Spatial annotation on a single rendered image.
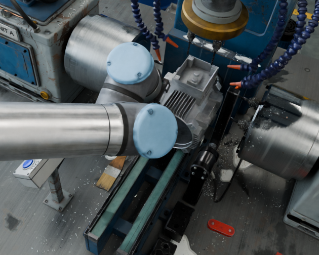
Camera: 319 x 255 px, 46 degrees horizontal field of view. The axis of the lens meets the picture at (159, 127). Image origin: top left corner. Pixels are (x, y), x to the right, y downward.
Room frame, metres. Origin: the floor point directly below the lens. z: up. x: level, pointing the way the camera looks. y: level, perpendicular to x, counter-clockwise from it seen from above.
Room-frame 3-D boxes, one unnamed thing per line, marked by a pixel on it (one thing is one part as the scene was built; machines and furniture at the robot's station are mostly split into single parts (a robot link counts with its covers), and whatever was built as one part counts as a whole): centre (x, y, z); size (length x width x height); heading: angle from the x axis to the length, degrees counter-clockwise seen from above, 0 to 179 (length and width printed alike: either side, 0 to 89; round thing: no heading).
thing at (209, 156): (0.76, -0.24, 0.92); 0.45 x 0.13 x 0.24; 161
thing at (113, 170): (0.67, 0.12, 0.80); 0.21 x 0.05 x 0.01; 162
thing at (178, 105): (0.79, -0.07, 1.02); 0.20 x 0.19 x 0.19; 159
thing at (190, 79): (0.83, -0.08, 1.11); 0.12 x 0.11 x 0.07; 159
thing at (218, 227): (0.50, -0.24, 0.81); 0.09 x 0.03 x 0.02; 75
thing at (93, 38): (0.96, 0.25, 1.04); 0.37 x 0.25 x 0.25; 71
